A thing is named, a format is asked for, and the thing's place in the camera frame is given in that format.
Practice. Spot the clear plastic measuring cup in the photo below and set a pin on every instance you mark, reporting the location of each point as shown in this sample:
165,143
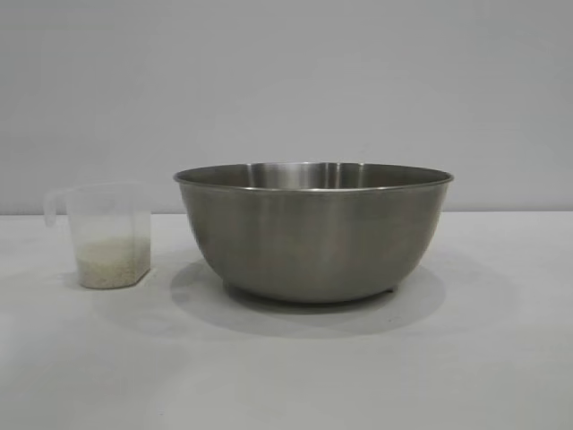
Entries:
107,210

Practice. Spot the stainless steel mixing bowl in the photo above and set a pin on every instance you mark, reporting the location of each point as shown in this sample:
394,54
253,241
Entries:
304,242

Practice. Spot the white rice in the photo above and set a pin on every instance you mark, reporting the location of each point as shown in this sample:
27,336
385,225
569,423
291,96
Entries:
112,264

